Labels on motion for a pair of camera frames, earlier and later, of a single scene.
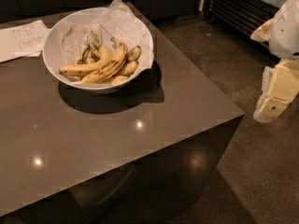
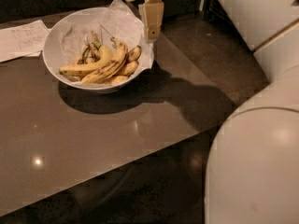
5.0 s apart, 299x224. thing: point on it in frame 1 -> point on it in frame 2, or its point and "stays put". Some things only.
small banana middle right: x=129 y=68 stays put
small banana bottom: x=118 y=79 stays put
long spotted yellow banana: x=111 y=67 stays put
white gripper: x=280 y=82 -> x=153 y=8
